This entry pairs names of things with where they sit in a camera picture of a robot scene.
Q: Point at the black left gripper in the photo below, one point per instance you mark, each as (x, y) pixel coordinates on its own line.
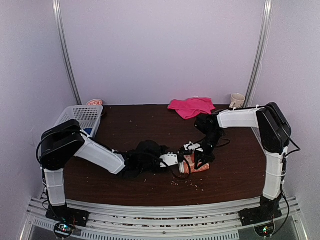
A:
(163, 149)

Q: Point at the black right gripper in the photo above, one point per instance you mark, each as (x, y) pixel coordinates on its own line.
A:
(205, 158)

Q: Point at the orange bunny towel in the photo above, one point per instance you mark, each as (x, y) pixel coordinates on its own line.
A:
(185, 168)

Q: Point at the pink towel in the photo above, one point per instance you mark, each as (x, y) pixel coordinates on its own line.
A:
(192, 107)

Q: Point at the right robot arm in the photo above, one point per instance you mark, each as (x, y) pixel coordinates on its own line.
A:
(275, 133)

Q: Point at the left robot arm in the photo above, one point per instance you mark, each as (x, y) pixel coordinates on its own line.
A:
(66, 143)

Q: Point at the blue rolled towel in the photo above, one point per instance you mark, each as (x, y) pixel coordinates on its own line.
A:
(88, 130)

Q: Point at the beige printed mug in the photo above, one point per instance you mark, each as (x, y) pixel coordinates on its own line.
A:
(237, 101)

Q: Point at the white plastic basket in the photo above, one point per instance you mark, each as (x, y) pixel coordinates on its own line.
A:
(88, 116)

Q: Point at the red white bowl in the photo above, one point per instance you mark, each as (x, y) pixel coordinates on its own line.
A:
(95, 102)

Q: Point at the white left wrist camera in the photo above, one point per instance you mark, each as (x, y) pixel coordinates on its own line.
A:
(171, 159)

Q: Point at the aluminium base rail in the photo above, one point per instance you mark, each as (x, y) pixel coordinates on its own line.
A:
(218, 221)

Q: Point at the right aluminium post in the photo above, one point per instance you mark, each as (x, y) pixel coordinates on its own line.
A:
(260, 50)

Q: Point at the aluminium post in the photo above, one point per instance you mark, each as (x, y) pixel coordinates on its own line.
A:
(260, 50)
(65, 53)

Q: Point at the left aluminium post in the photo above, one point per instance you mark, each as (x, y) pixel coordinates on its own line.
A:
(65, 53)

